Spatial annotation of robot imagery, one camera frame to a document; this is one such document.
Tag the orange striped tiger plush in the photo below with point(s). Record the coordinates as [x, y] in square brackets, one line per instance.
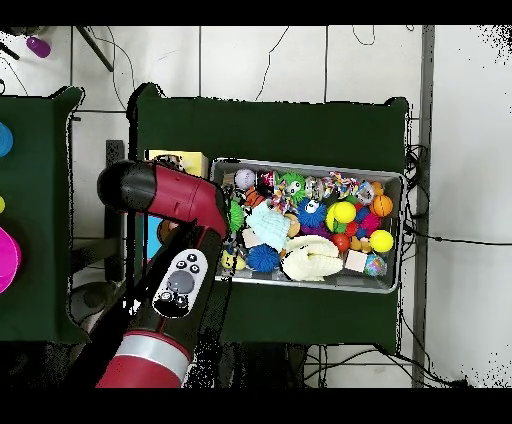
[255, 198]

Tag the green spiky rubber ball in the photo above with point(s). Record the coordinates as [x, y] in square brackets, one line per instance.
[236, 216]

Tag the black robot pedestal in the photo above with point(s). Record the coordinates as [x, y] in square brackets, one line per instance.
[276, 364]

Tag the white toy baseball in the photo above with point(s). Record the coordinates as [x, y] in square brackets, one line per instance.
[245, 178]

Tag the blue spiky ball with eyes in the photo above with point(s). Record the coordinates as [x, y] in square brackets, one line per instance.
[312, 214]

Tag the purple bottle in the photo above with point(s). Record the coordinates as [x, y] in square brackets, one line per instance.
[38, 46]

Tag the grey round floor base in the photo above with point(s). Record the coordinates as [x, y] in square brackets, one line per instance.
[86, 298]

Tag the yellow tennis ball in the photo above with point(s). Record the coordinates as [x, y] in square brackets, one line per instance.
[381, 240]

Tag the small yellow object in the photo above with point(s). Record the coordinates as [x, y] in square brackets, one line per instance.
[1, 204]

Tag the wooden box with three holes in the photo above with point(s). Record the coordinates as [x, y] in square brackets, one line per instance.
[196, 162]

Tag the light blue waffle cloth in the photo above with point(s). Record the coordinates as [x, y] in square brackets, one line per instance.
[268, 224]

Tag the black rod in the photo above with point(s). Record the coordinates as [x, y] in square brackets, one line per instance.
[94, 48]

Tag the cream waffle cloth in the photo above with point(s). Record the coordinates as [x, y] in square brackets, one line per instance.
[312, 258]

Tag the blue round object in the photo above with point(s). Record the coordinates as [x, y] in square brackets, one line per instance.
[4, 139]

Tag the dark green side table cloth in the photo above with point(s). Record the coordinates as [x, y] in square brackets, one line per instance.
[40, 160]

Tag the multicoloured patterned cloth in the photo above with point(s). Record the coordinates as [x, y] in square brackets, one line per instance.
[170, 160]
[340, 183]
[283, 200]

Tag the pink round disc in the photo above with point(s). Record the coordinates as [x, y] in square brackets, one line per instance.
[8, 260]

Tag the orange toy basketball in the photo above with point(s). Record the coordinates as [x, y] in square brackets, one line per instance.
[382, 205]

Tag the green spiky ball with eyes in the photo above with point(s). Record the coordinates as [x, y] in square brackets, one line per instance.
[294, 184]

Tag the shallow clear mesh bin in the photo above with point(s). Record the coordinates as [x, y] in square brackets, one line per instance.
[340, 282]

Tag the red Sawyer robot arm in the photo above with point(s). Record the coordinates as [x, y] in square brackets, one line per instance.
[180, 196]

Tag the yellow duck plush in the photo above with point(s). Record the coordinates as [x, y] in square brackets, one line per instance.
[230, 262]

